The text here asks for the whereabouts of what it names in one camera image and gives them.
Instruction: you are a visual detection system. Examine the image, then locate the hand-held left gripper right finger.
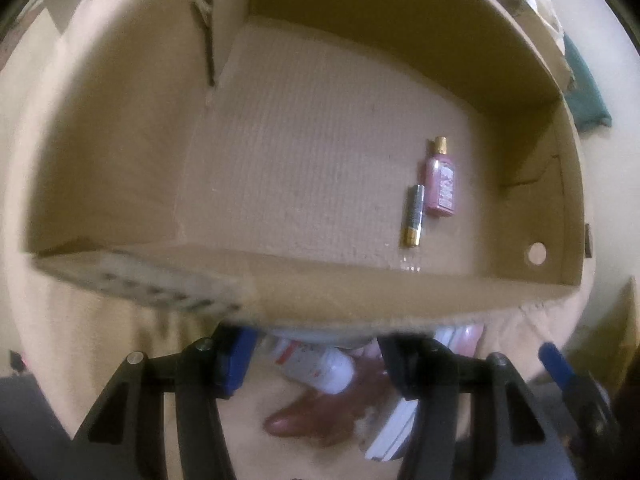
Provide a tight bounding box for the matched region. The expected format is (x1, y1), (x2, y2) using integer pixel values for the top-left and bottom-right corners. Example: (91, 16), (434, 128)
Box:
(379, 334), (583, 480)

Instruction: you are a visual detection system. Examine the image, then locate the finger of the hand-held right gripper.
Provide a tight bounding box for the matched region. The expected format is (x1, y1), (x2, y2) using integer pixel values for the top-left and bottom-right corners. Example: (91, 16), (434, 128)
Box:
(537, 341), (626, 461)

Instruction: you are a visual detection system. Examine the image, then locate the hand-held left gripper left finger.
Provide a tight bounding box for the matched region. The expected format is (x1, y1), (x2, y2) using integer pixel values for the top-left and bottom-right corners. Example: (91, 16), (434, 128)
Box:
(72, 322), (258, 480)

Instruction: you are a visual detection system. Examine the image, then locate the white rectangular box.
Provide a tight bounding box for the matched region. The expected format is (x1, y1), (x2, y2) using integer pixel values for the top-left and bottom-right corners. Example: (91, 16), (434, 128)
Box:
(364, 392), (421, 462)

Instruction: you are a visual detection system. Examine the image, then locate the brown cardboard box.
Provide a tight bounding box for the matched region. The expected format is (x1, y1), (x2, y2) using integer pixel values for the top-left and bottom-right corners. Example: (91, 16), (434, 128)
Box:
(20, 0), (593, 341)

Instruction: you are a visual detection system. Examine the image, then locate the black gold battery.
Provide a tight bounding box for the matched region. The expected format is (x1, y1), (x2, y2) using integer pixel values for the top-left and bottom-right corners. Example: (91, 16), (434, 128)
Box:
(401, 184), (426, 248)

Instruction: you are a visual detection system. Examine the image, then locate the pink perfume bottle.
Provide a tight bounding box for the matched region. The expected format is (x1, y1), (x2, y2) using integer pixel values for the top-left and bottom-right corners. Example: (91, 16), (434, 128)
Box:
(424, 136), (458, 218)

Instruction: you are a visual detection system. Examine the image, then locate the green cloth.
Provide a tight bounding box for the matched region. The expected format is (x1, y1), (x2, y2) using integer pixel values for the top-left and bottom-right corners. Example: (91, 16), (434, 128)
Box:
(562, 35), (613, 131)

